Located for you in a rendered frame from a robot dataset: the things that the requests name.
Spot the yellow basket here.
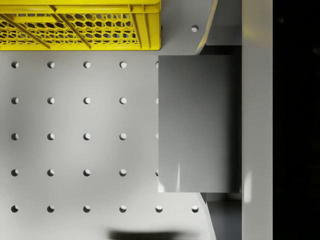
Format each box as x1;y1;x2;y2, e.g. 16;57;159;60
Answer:
0;0;162;52

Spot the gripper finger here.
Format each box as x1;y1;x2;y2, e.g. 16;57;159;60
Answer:
199;192;243;240
195;0;243;56

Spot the grey cube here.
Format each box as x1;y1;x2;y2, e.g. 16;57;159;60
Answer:
157;54;243;194

